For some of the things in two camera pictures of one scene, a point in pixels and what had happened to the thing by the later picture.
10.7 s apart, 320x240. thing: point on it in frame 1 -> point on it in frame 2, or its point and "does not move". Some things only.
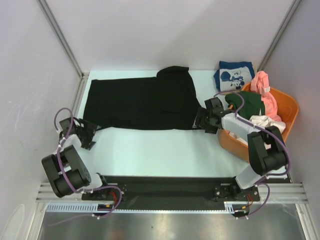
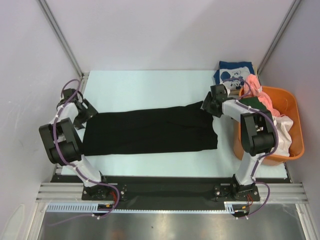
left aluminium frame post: [79, 95] does not move
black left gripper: [90, 129] -> [90, 112]
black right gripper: [202, 120] -> [207, 104]
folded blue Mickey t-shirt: [232, 76] does not move
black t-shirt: [167, 102] -> [185, 128]
